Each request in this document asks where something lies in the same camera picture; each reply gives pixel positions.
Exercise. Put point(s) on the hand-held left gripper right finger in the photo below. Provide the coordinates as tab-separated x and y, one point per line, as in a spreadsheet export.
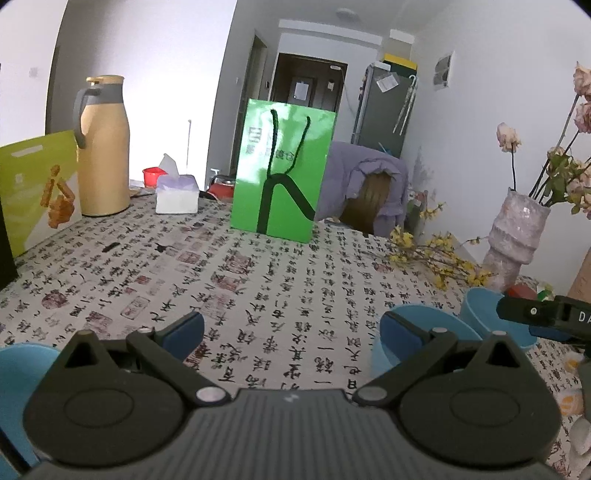
400	332

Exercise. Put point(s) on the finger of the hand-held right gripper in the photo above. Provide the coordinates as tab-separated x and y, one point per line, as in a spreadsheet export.
526	310

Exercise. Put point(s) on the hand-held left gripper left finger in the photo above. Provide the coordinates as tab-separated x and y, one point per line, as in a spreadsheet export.
182	331

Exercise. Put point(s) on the blue bowl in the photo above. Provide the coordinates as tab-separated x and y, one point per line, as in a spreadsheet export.
480	309
443	318
23	383

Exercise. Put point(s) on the small red box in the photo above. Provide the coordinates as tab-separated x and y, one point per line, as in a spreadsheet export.
519	291

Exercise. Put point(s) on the tan cardboard box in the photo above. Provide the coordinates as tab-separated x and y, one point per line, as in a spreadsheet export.
581	277

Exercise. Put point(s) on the yellow blossom branches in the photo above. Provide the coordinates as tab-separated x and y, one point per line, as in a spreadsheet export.
438	254

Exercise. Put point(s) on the calligraphy print tablecloth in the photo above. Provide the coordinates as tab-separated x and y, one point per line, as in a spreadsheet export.
277	277

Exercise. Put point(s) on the wooden chair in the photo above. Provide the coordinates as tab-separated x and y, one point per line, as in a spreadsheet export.
369	203

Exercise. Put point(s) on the tissue box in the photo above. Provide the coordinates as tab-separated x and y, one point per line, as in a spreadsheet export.
178	196

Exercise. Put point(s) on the dried pink roses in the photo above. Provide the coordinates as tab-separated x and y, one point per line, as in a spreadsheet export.
561	170

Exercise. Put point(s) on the red gift box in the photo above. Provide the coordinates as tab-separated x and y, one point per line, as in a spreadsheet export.
221	190

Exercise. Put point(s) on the red plastic basin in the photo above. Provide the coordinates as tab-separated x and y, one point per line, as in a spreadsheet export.
153	177

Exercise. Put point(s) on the green paper bag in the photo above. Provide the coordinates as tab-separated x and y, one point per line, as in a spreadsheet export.
249	184

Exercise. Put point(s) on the purple puffer jacket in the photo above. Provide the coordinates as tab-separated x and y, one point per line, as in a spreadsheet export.
341	175

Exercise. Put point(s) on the thin white pole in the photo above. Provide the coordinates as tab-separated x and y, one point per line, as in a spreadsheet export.
188	143

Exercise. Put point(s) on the yellow thermos jug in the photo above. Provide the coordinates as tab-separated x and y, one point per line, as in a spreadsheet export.
104	157

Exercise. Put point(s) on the black paper bag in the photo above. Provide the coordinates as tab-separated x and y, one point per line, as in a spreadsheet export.
7	249

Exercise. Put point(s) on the yellow-green snack box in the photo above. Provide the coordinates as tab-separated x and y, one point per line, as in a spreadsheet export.
32	184

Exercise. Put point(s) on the grey refrigerator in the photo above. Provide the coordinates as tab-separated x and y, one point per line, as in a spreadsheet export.
378	110

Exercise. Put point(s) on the hanging folded umbrella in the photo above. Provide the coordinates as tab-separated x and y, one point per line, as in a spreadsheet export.
408	101

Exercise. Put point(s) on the dark entrance door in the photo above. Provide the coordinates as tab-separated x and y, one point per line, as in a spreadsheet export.
304	83

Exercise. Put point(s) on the yellow and black box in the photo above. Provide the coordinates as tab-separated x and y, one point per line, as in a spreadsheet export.
400	62

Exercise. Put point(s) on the round ceiling lamp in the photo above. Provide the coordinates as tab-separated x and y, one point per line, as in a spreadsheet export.
345	13

